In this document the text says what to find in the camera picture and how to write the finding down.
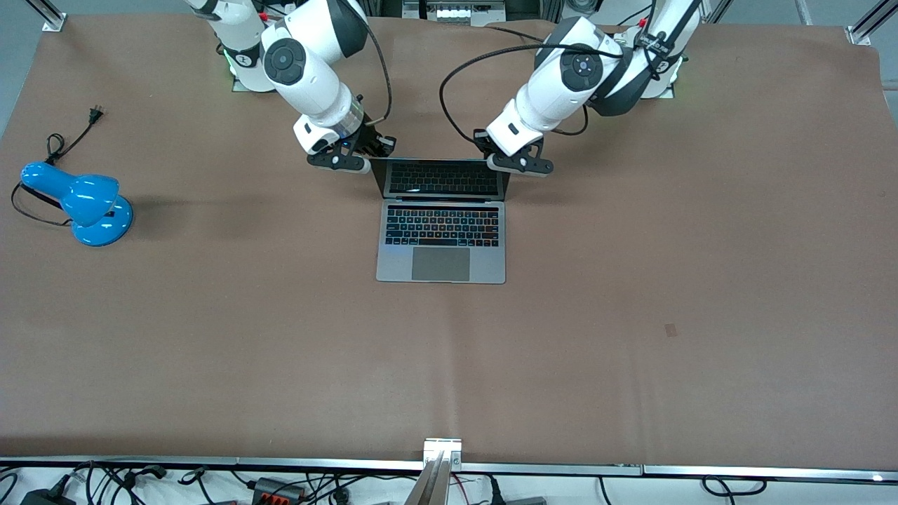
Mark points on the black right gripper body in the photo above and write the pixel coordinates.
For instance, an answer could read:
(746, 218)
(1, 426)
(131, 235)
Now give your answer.
(372, 142)

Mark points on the grey laptop with black keyboard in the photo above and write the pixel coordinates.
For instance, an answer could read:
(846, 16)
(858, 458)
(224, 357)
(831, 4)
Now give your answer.
(440, 263)

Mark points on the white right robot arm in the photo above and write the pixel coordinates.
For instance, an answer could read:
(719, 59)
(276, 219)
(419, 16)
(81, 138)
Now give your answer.
(302, 70)

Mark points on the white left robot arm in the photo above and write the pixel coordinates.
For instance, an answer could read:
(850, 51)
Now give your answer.
(554, 84)

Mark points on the white power strip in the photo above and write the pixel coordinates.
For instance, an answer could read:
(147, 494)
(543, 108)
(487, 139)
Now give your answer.
(452, 12)

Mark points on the brown table mat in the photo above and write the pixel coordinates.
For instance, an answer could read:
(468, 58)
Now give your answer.
(210, 351)

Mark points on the blue desk lamp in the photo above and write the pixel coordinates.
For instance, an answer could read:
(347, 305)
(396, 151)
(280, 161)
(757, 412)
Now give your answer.
(91, 210)

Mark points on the black and orange connector box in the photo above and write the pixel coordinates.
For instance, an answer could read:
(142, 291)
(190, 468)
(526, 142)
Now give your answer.
(277, 489)

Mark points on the black power adapter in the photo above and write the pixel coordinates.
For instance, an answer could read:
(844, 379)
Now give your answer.
(45, 498)

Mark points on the silver mounting bracket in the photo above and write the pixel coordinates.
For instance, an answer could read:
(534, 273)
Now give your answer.
(442, 445)

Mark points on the aluminium frame profile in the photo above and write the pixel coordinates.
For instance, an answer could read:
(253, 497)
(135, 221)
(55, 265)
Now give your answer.
(50, 17)
(866, 24)

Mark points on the aluminium camera mast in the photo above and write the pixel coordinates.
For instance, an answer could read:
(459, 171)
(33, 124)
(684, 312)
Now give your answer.
(431, 487)

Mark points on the aluminium table edge rail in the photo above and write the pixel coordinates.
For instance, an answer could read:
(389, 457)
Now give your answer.
(210, 463)

